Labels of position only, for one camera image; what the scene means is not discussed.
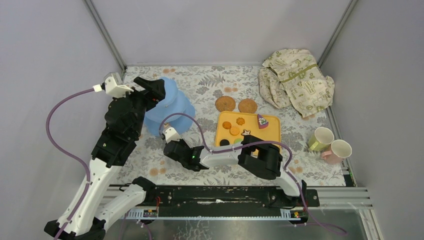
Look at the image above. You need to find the floral tablecloth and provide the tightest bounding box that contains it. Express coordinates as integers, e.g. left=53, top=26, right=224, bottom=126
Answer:
left=112, top=66, right=346, bottom=187

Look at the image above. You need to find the black round cookie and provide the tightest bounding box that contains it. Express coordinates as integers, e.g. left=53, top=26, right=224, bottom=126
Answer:
left=219, top=139, right=230, bottom=147

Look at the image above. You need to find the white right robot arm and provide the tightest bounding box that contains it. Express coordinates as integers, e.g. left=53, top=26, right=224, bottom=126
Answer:
left=163, top=135, right=307, bottom=206

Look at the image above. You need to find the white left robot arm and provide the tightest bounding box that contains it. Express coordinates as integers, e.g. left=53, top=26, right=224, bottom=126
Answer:
left=44, top=77, right=166, bottom=240

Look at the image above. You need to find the purple cake slice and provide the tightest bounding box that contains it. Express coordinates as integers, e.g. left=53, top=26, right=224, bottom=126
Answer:
left=256, top=114, right=269, bottom=129

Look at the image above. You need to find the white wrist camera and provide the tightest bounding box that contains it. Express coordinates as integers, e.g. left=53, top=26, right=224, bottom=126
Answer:
left=162, top=126, right=182, bottom=144
left=92, top=72, right=134, bottom=99

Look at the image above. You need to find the green round macaron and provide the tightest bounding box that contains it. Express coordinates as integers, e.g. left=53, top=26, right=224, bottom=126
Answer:
left=233, top=138, right=243, bottom=144

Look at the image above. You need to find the pink paper cup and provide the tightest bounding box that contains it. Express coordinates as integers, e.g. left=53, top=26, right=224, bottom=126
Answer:
left=320, top=139, right=353, bottom=165

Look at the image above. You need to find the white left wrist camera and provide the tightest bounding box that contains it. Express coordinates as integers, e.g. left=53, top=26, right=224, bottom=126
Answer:
left=92, top=72, right=134, bottom=99

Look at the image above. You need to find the star shaped cookie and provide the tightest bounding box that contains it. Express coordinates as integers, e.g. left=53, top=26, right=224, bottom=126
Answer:
left=241, top=129, right=251, bottom=136

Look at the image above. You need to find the blue three-tier cake stand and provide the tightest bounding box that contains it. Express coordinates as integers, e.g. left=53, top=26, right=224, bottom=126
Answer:
left=143, top=77, right=196, bottom=137

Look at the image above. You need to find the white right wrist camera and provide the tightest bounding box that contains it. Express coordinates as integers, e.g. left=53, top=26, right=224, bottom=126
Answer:
left=162, top=126, right=182, bottom=144

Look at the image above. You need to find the yellow serving tray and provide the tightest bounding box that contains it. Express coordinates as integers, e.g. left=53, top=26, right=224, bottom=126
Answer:
left=214, top=111, right=282, bottom=147

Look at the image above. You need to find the orange round cookie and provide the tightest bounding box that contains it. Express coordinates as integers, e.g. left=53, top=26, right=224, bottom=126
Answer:
left=222, top=121, right=232, bottom=130

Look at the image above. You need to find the green paper cup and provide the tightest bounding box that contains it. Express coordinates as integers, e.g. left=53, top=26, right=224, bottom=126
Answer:
left=307, top=126, right=335, bottom=152

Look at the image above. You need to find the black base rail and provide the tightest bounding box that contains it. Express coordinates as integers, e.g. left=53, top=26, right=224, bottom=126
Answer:
left=137, top=185, right=304, bottom=209

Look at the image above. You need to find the orange waffle cookie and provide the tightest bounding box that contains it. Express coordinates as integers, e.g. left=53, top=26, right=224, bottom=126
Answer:
left=229, top=126, right=240, bottom=136

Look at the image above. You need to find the orange flower cookie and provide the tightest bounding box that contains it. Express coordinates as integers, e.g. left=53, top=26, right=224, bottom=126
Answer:
left=236, top=117, right=246, bottom=126

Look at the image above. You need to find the printed cloth bag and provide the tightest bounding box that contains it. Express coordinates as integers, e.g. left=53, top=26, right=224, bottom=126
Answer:
left=257, top=49, right=335, bottom=118

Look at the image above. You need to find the woven rattan coaster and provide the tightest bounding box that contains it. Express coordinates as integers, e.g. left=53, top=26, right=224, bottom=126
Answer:
left=215, top=96, right=236, bottom=112
left=238, top=98, right=258, bottom=114

